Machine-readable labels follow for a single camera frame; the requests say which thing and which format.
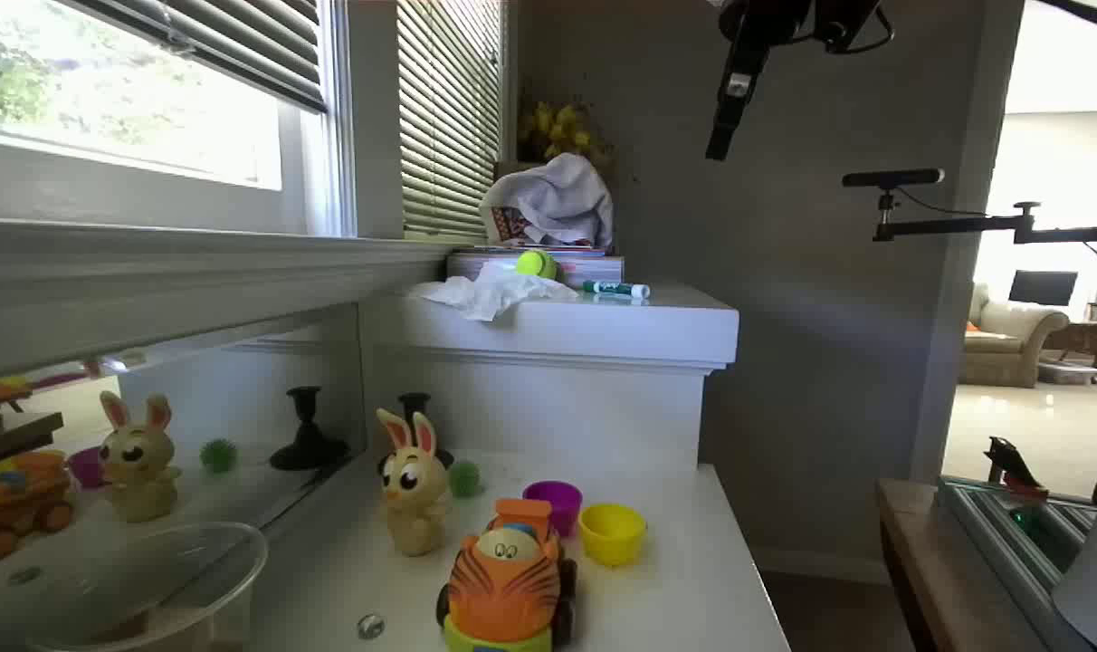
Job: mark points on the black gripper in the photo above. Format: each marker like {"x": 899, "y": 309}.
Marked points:
{"x": 765, "y": 23}

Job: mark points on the yellow flowers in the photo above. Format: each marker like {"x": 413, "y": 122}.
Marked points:
{"x": 560, "y": 129}

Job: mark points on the white towel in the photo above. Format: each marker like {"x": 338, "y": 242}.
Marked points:
{"x": 560, "y": 202}

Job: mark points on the flat cardboard box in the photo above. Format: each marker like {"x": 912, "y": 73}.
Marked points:
{"x": 586, "y": 269}

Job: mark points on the teal marker pen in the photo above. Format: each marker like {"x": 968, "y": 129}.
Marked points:
{"x": 614, "y": 290}

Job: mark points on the green tennis ball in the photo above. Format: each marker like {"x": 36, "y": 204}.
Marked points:
{"x": 536, "y": 262}

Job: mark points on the white box red print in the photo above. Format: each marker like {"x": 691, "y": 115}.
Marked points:
{"x": 510, "y": 226}

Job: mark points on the window blind by cabinet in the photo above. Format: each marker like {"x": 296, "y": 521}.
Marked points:
{"x": 445, "y": 110}

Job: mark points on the crumpled white cloth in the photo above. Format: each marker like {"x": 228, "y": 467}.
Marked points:
{"x": 494, "y": 296}

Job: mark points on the tall white cabinet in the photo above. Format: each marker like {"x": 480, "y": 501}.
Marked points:
{"x": 568, "y": 374}

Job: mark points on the dark television screen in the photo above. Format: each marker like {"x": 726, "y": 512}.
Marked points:
{"x": 1044, "y": 288}

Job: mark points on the beige sofa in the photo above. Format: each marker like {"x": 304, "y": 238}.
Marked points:
{"x": 1010, "y": 344}

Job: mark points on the purple plastic cup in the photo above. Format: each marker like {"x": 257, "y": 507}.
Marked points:
{"x": 554, "y": 501}

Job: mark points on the black candlestick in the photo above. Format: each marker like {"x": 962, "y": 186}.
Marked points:
{"x": 416, "y": 405}

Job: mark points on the yellow plastic cup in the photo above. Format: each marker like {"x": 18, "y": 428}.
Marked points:
{"x": 614, "y": 533}

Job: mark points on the red black clamp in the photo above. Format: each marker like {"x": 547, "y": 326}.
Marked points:
{"x": 1010, "y": 473}

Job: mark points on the green pom-pom ball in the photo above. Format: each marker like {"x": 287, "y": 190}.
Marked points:
{"x": 465, "y": 479}

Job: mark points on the brown wooden table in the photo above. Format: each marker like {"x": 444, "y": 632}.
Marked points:
{"x": 912, "y": 545}

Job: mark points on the low white cabinet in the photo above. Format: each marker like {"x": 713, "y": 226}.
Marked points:
{"x": 691, "y": 581}

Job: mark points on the wide window blind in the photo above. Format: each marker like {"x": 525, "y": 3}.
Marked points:
{"x": 233, "y": 39}

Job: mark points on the cream bunny toy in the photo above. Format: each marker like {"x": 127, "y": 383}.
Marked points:
{"x": 411, "y": 490}

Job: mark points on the orange tiger car toy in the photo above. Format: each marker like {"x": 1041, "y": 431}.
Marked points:
{"x": 509, "y": 581}

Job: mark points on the white window sill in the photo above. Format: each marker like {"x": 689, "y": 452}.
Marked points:
{"x": 150, "y": 285}

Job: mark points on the small silver ball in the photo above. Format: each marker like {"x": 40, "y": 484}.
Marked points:
{"x": 372, "y": 623}

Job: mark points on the mirror backsplash panel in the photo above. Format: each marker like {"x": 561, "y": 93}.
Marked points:
{"x": 150, "y": 420}

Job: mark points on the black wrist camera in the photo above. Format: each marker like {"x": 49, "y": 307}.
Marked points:
{"x": 846, "y": 23}

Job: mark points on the black stereo camera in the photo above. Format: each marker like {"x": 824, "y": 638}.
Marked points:
{"x": 897, "y": 180}

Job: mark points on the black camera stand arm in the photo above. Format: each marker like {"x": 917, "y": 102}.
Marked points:
{"x": 968, "y": 226}

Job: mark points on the metal frame robot mount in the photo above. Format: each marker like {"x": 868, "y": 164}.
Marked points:
{"x": 1010, "y": 545}

